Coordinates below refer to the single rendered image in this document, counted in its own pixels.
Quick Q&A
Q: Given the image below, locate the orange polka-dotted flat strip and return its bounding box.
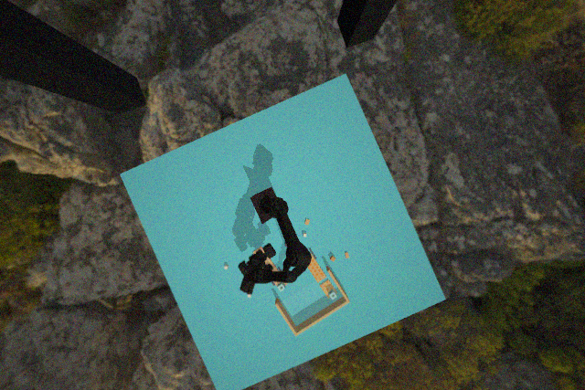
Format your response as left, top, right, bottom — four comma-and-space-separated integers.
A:
308, 254, 324, 279

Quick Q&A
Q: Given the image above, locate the tan strip with purple zigzag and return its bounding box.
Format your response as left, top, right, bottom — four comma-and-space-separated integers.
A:
252, 247, 288, 287

